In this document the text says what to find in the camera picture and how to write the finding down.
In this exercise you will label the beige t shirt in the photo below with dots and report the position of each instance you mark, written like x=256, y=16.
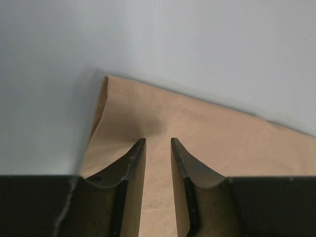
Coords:
x=230, y=142

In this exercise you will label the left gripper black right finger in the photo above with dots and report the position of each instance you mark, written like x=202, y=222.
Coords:
x=189, y=174

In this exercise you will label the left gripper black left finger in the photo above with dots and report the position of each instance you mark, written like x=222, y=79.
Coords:
x=119, y=191

